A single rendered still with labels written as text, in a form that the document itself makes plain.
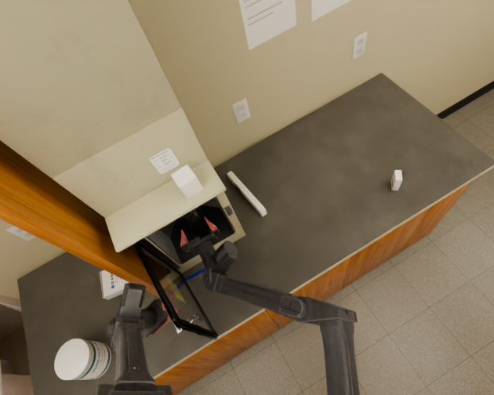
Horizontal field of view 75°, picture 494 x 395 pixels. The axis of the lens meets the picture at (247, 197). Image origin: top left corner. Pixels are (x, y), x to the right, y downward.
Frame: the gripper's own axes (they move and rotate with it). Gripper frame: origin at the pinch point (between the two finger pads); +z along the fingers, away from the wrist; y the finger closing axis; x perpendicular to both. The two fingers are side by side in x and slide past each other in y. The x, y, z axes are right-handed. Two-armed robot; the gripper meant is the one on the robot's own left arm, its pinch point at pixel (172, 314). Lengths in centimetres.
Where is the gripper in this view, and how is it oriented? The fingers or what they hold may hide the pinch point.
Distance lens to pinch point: 111.4
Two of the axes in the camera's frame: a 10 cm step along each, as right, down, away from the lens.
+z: 5.0, 2.0, 8.4
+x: 5.4, 6.9, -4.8
